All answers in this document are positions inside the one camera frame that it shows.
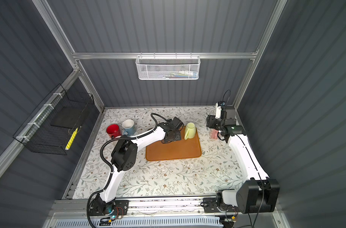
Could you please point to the black wire basket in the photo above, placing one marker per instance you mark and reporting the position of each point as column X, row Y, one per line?
column 49, row 130

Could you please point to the light green mug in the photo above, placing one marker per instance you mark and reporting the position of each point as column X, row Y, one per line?
column 190, row 131

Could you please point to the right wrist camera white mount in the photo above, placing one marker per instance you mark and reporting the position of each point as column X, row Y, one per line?
column 220, row 110

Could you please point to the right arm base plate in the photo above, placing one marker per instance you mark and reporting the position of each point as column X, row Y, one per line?
column 210, row 205

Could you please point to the yellow marker pen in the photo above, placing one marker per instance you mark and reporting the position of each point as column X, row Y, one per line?
column 71, row 140

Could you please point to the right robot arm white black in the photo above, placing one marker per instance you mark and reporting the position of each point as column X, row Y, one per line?
column 258, row 193

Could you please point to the orange plastic tray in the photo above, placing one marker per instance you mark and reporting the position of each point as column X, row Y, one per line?
column 183, row 149

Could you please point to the markers in white basket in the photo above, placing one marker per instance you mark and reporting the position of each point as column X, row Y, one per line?
column 181, row 74

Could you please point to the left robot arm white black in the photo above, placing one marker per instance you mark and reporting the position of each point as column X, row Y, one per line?
column 120, row 155

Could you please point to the white wire mesh basket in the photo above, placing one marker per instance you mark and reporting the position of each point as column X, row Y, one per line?
column 150, row 68

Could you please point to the pink patterned mug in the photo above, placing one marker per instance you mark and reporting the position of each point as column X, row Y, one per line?
column 214, row 134

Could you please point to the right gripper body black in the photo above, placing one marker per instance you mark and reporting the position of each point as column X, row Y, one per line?
column 212, row 123

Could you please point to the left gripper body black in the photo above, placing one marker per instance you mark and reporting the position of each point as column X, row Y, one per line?
column 178, row 125

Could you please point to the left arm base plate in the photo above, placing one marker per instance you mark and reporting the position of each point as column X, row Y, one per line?
column 113, row 208

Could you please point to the red mug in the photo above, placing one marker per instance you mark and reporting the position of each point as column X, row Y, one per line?
column 113, row 131

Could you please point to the blue floral mug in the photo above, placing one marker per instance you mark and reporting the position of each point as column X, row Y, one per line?
column 129, row 127

